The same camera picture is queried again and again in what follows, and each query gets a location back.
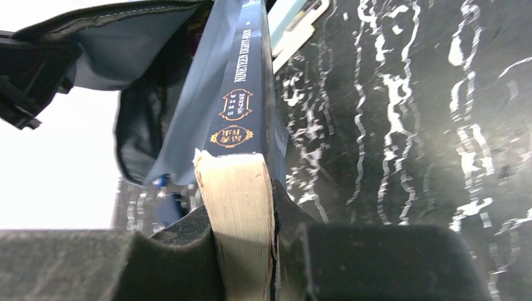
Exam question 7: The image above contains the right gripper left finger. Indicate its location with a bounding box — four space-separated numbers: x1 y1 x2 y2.
1 208 223 300

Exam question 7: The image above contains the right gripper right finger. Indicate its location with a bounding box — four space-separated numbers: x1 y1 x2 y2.
272 181 490 300

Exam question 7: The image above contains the dark blue notebook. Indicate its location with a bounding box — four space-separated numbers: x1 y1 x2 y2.
143 0 290 301

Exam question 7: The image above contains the blue student backpack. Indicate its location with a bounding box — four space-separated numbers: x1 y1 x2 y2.
0 0 217 186

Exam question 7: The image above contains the teal eraser case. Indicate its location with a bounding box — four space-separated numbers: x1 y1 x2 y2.
267 0 331 46

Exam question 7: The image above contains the navy snap wallet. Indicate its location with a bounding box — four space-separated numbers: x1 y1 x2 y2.
156 193 186 228

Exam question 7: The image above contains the white pen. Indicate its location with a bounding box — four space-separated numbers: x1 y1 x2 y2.
272 24 315 74

